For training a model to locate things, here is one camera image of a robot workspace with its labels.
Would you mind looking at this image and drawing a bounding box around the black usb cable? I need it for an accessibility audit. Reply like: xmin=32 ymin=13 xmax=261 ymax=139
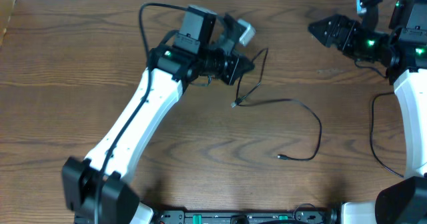
xmin=230 ymin=47 xmax=323 ymax=162
xmin=369 ymin=91 xmax=405 ymax=179

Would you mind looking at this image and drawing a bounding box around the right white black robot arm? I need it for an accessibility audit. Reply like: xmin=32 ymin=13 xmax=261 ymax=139
xmin=308 ymin=0 xmax=426 ymax=223

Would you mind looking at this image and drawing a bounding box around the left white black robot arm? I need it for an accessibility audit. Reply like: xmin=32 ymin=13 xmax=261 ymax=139
xmin=61 ymin=5 xmax=256 ymax=223

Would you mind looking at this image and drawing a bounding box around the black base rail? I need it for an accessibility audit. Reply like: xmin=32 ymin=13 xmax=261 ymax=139
xmin=149 ymin=203 xmax=340 ymax=224

